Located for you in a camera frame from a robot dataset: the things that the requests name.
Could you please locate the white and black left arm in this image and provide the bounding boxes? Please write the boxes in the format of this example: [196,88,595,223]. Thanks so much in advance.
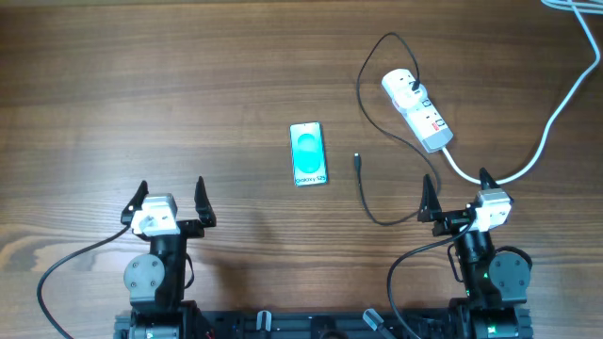
[113,178,217,339]

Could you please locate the blue-screen Galaxy S25 smartphone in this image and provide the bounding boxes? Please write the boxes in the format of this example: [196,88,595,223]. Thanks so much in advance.
[289,121,329,186]

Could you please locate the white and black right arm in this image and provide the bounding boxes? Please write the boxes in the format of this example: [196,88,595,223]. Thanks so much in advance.
[417,169,533,339]

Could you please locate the white power strip cord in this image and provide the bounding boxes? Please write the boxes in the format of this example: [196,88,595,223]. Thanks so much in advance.
[441,0,603,186]

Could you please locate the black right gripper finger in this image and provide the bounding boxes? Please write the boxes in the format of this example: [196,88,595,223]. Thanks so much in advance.
[417,174,443,222]
[479,168,500,190]

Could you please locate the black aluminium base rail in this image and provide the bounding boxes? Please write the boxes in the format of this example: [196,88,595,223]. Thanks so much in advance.
[113,307,534,339]

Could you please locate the white cables at corner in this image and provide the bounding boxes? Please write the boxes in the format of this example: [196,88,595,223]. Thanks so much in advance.
[540,0,603,15]

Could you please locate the white USB charger plug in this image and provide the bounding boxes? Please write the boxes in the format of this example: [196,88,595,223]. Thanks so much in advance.
[392,85,427,109]

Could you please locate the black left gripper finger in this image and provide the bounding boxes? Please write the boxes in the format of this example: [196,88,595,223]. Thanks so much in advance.
[121,181,149,225]
[194,176,217,227]

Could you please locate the white power strip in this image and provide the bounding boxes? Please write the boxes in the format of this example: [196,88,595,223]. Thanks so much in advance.
[382,69,453,153]

